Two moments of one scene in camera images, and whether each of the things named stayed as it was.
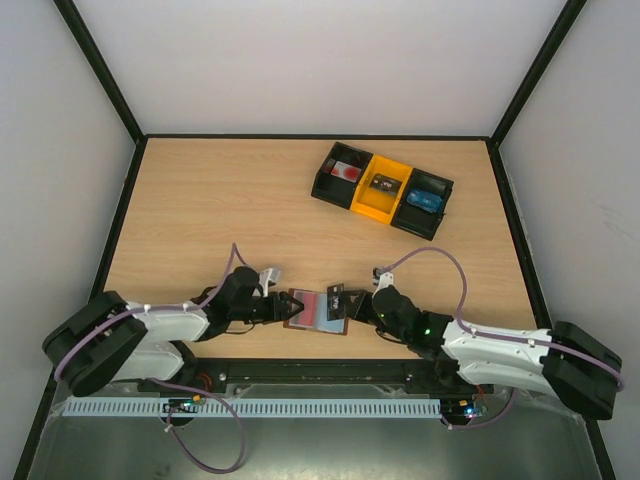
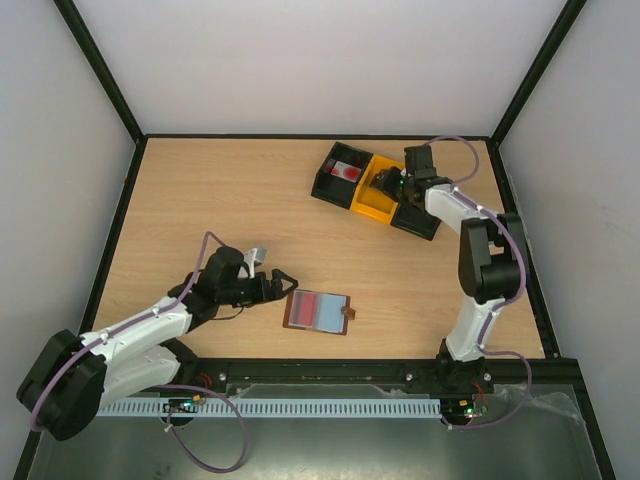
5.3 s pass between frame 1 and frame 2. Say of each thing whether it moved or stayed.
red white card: stayed
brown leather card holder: stayed
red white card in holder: stayed
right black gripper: moved
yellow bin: stayed
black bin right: stayed
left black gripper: moved
